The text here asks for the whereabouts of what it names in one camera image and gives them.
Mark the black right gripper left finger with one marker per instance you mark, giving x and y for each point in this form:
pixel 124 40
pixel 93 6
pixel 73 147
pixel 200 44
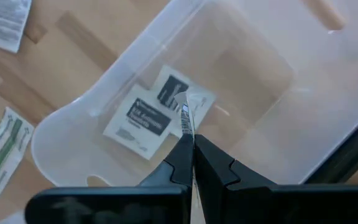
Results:
pixel 110 207

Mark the small clear plastic container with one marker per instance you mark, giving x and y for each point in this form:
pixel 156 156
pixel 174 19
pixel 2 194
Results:
pixel 259 93

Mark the green striped bandage packet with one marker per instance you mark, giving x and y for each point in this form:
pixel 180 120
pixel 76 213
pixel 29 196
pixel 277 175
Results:
pixel 2 155

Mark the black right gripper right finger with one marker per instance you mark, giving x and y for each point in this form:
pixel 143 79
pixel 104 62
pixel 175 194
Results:
pixel 275 205

